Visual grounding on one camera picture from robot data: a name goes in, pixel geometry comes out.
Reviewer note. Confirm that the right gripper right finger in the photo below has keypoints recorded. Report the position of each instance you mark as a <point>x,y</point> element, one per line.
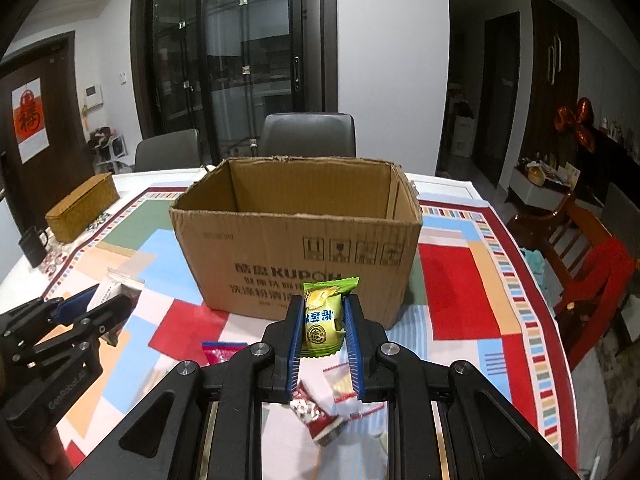
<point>370,379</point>

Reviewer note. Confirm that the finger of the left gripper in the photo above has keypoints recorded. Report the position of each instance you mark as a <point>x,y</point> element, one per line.
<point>82,330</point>
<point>40,316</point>

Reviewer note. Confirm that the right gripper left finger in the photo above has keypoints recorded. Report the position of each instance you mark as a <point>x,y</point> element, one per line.
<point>279,379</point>

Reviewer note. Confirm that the green yellow snack packet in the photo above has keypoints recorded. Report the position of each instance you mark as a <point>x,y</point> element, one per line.
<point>324,329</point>

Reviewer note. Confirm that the clear yellow cracker packet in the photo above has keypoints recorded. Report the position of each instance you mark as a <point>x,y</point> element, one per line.
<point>341,398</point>

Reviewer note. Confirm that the white brown snack packet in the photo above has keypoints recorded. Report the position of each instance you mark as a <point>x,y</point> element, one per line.
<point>112,304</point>

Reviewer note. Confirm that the dark red white snack packet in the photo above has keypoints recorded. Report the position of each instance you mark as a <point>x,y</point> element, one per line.
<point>322,426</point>

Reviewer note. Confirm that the person left hand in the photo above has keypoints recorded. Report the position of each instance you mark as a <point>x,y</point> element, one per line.
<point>47,460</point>

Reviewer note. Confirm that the black mug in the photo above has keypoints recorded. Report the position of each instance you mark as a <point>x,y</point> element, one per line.
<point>33,244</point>

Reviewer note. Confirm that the red blue snack bag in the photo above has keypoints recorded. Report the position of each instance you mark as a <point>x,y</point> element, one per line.
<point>217,352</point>

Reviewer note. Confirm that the colourful patterned tablecloth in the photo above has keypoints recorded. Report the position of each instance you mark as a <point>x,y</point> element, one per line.
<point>171,341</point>

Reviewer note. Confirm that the brown cardboard box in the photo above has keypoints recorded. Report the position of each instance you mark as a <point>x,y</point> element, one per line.
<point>255,230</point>

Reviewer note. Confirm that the white shoe rack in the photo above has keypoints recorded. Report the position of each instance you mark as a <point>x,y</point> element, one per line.
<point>109,151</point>

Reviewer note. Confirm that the grey chair left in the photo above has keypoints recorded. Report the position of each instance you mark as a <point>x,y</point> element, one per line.
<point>175,150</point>

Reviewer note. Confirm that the grey chair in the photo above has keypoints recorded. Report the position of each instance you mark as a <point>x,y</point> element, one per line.
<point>175,150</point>
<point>308,135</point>

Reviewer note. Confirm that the red white door poster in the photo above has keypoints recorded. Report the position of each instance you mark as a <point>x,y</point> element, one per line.
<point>29,122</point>

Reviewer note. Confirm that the grey chair centre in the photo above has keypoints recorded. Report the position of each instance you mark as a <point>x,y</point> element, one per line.
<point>308,135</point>

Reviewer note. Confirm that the red wooden chair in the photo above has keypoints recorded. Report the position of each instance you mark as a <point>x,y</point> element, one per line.
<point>593,266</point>

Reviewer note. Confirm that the white low side table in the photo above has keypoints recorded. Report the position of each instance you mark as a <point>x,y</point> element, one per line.
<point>532,188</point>

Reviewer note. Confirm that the red heart balloons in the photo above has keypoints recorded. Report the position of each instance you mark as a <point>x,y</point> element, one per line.
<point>579,120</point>

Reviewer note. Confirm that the black framed glass door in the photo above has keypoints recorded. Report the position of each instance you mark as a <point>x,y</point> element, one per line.
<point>222,66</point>

